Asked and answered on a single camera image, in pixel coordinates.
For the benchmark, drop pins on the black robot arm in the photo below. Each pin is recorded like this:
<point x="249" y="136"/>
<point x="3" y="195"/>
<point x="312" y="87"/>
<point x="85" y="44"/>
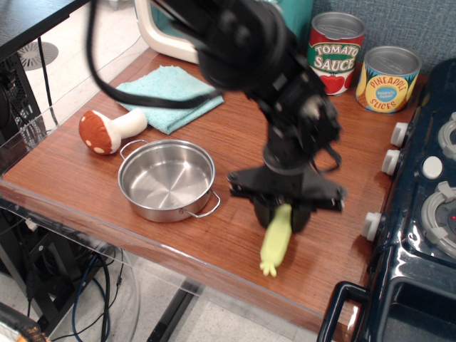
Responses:
<point x="246" y="46"/>

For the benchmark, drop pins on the pineapple slices can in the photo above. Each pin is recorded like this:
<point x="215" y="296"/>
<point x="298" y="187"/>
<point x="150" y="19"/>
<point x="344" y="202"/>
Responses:
<point x="387" y="79"/>

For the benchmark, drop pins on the dark blue toy stove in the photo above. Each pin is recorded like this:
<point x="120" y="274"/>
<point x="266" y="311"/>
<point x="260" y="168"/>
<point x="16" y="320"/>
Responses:
<point x="410" y="294"/>

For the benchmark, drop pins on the plush brown mushroom toy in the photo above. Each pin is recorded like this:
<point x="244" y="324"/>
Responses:
<point x="103" y="136"/>

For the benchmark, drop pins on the tomato sauce can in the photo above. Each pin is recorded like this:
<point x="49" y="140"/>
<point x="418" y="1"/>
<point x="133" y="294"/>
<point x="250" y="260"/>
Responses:
<point x="335" y="43"/>

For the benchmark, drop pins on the teal toy microwave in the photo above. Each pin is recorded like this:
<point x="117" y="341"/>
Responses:
<point x="157" y="31"/>

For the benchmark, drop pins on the stainless steel pot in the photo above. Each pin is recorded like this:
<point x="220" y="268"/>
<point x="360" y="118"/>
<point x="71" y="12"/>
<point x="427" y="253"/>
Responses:
<point x="168" y="180"/>

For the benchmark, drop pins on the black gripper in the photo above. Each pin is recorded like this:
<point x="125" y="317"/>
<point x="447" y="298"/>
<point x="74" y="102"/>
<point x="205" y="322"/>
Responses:
<point x="306" y="191"/>

